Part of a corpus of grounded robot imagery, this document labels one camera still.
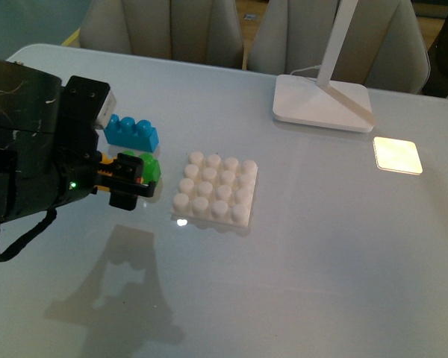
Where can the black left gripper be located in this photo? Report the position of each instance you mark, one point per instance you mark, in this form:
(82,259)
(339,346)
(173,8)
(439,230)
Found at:
(76,155)

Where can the yellow toy block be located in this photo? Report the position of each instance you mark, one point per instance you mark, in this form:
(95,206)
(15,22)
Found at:
(104,170)

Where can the white studded base plate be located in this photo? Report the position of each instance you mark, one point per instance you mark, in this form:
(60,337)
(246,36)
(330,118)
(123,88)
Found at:
(216,189)

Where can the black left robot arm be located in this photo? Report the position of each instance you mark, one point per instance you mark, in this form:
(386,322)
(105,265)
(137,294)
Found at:
(49,153)

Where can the blue toy block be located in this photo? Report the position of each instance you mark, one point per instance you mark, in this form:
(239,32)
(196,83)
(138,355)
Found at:
(127,133)

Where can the green toy block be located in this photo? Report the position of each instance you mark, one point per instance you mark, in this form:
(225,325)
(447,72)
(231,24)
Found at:
(151,168)

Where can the beige chair left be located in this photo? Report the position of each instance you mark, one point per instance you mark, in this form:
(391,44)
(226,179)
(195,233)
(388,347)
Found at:
(205,32)

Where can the beige chair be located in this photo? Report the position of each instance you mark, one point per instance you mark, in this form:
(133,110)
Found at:
(205,32)
(383,49)

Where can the white desk lamp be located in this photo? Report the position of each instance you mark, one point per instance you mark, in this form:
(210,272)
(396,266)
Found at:
(322,102)

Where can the beige chair right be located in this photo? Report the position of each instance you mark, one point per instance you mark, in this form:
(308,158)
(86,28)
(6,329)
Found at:
(383,49)

